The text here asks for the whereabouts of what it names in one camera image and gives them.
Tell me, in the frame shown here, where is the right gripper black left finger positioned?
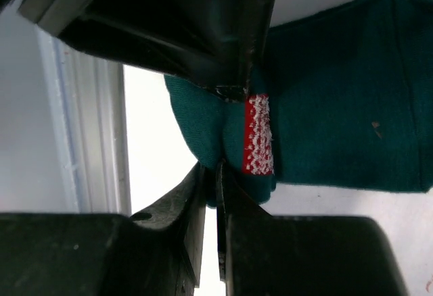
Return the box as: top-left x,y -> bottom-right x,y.
111,162 -> 207,296

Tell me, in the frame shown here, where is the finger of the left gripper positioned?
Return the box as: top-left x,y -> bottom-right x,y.
19,0 -> 275,101

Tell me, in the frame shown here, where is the dark teal sock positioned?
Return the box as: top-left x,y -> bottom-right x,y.
164,0 -> 432,203

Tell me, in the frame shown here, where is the aluminium front rail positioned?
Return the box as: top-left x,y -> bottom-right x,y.
37,30 -> 131,215

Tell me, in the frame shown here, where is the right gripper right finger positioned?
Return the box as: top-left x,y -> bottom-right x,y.
216,161 -> 271,295

